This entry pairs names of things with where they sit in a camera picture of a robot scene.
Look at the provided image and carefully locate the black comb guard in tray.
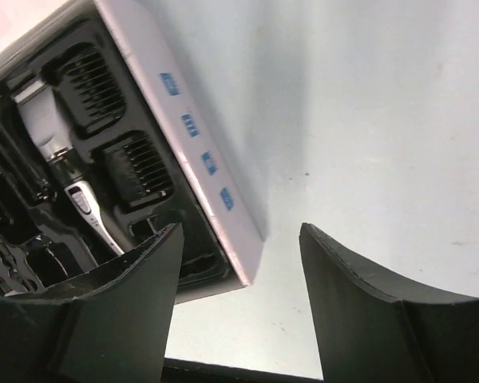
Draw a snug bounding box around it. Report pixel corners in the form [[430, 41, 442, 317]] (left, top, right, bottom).
[[42, 43, 126, 138]]

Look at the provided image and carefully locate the black plastic tray insert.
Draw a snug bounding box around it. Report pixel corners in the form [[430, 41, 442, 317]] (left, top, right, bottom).
[[0, 1, 233, 298]]

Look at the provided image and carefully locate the silver black hair clipper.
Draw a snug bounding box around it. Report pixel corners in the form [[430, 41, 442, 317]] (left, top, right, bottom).
[[13, 80, 133, 255]]

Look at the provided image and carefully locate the white cardboard box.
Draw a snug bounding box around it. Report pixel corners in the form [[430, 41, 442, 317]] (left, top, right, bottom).
[[0, 1, 263, 303]]

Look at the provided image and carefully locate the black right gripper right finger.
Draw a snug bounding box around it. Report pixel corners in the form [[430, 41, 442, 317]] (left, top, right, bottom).
[[299, 223, 479, 382]]

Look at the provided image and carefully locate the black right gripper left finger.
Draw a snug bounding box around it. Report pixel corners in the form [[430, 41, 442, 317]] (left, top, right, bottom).
[[0, 224, 184, 382]]

